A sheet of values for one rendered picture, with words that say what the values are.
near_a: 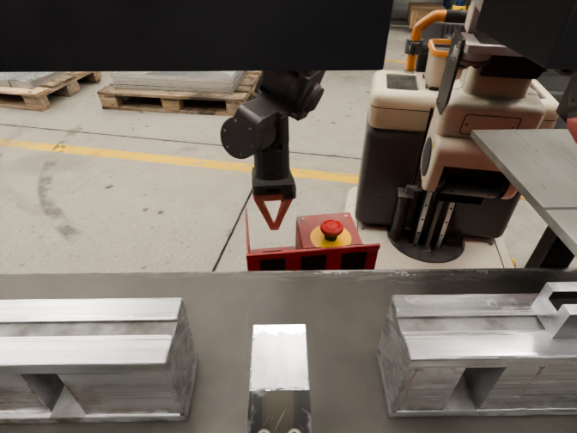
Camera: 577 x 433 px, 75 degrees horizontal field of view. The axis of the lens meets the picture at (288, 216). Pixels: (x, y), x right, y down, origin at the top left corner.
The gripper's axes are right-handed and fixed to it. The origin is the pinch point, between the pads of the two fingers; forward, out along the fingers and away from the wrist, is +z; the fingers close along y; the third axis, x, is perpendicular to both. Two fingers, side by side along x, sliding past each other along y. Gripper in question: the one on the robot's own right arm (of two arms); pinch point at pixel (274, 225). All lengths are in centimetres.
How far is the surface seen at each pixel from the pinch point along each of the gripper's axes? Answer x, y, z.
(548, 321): 18.7, 38.0, -8.6
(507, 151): 27.4, 17.5, -16.2
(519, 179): 25.2, 23.3, -14.7
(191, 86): -48, -259, -1
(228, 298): -6.7, 22.5, -1.8
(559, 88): 186, -164, -1
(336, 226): 10.4, 2.4, -0.2
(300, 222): 4.9, -3.3, 1.4
